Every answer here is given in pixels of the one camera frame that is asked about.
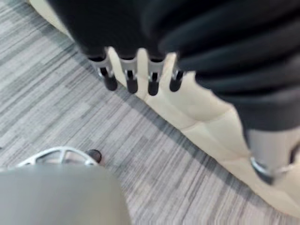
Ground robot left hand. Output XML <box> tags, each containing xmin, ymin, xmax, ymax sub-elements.
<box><xmin>46</xmin><ymin>0</ymin><xmax>300</xmax><ymax>186</ymax></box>

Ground dark robot foot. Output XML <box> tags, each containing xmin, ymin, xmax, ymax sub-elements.
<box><xmin>85</xmin><ymin>149</ymin><xmax>103</xmax><ymax>164</ymax></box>

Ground silver robot leg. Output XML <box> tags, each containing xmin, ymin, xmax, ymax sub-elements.
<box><xmin>0</xmin><ymin>146</ymin><xmax>132</xmax><ymax>225</ymax></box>

